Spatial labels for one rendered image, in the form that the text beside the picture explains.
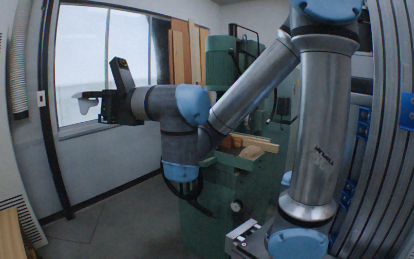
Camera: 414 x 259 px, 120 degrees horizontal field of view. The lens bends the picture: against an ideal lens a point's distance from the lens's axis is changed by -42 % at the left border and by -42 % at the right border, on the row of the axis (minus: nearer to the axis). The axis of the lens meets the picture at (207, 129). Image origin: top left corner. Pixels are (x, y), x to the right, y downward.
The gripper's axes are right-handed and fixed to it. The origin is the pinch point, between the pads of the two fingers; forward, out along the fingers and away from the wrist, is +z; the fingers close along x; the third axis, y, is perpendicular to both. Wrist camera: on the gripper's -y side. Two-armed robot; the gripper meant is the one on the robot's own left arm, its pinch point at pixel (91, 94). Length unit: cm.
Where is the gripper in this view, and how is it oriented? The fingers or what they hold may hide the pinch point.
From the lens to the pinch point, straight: 61.1
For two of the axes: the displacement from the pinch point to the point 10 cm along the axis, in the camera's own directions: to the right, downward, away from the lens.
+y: -0.5, 9.9, 1.2
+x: 4.0, -0.9, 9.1
